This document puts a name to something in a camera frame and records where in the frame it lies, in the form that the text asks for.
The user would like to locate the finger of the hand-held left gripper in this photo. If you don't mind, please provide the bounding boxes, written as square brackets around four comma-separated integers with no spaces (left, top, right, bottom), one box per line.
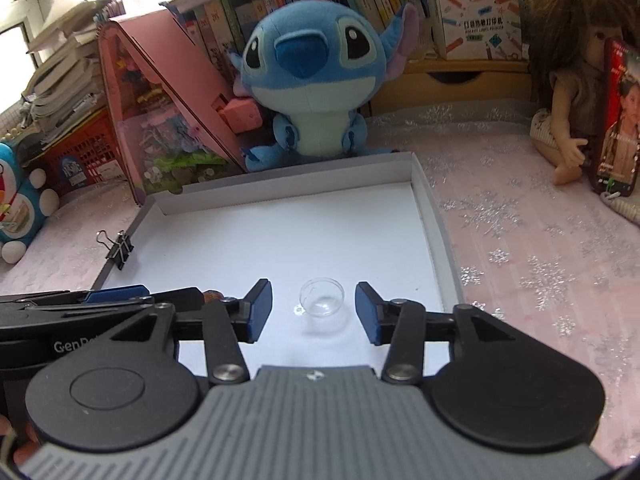
[65,287,206,318]
[0,284,149,306]

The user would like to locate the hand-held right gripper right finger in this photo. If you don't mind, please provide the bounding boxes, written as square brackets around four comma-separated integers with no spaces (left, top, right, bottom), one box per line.
[354,281,531,386]

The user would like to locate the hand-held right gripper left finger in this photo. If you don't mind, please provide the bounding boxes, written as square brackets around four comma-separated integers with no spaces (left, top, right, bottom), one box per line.
[107,278,273,386]

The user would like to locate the small clear plastic cup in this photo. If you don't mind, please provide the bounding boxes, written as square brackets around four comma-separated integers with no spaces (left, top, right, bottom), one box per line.
[295,277,347,321]

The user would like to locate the white cardboard box lid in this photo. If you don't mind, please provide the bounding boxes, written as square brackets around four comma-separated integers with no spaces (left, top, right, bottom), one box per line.
[92,151,463,376]

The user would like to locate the person's left hand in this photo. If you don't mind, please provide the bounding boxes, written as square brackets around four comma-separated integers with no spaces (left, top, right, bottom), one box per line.
[0,412,34,468]

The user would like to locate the black binder clip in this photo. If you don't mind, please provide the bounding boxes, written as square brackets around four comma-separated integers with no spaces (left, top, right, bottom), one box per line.
[96,230,136,270]

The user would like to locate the blue robot cat plush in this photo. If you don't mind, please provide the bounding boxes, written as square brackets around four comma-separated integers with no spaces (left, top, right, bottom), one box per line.
[0,142,62,263]

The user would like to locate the red plastic basket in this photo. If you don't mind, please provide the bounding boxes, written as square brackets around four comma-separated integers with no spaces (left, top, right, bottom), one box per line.
[22,107,126,198]

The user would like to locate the pink house-shaped box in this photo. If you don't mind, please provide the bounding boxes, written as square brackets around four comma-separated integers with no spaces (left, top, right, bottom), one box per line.
[97,10,251,206]

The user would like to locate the pink block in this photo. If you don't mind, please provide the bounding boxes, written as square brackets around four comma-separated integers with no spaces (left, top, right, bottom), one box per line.
[220,97,263,133]

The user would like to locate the stack of papers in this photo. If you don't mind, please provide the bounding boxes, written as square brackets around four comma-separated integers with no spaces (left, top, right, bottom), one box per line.
[20,0,131,151]

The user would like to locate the blue alien plush toy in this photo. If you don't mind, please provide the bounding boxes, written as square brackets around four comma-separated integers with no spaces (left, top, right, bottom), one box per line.
[227,1,418,173]

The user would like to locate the wooden drawer unit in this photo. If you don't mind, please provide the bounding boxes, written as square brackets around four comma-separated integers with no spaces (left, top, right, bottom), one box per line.
[370,57,533,116]

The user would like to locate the brown-haired doll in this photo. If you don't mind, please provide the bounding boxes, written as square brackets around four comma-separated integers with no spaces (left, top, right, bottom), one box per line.
[527,0,640,186]

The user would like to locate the white printed carton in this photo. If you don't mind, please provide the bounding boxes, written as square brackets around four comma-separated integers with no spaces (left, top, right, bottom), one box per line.
[427,0,522,61]

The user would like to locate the smartphone with lit screen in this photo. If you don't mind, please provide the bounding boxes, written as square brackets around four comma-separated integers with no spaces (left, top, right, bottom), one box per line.
[587,37,640,196]

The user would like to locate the white charging cable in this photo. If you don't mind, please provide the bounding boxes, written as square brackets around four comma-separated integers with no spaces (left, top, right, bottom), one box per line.
[600,190,640,226]

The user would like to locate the window frame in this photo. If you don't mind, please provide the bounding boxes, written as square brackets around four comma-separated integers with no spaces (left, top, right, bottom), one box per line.
[0,0,101,111]

